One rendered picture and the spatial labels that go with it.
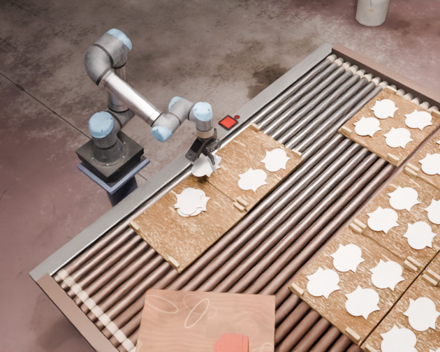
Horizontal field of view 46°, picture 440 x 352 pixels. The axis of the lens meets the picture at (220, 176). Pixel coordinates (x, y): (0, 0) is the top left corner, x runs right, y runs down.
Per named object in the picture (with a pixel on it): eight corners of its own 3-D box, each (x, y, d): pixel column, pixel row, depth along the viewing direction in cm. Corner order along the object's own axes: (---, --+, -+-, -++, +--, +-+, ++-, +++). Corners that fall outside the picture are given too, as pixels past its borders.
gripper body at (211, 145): (221, 149, 234) (219, 130, 224) (207, 160, 230) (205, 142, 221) (209, 140, 237) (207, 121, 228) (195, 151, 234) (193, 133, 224)
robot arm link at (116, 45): (102, 123, 256) (86, 40, 210) (121, 105, 264) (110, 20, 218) (121, 135, 254) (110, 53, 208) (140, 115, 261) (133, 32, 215)
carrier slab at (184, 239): (128, 225, 237) (128, 223, 236) (194, 173, 254) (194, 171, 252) (179, 274, 221) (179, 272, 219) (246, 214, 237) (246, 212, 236)
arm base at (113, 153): (87, 149, 261) (83, 137, 253) (113, 134, 266) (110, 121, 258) (104, 168, 254) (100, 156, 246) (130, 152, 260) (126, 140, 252)
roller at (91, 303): (81, 309, 218) (77, 304, 215) (358, 73, 297) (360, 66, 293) (87, 317, 216) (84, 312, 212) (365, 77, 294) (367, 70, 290)
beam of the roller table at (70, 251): (32, 279, 231) (27, 272, 226) (324, 49, 314) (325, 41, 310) (42, 291, 227) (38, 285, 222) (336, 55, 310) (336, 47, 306)
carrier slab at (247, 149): (194, 172, 254) (193, 170, 253) (250, 126, 271) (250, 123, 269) (247, 212, 238) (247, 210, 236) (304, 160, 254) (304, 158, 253)
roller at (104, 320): (95, 325, 214) (91, 320, 210) (373, 81, 292) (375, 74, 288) (102, 333, 211) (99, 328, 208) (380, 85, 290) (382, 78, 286)
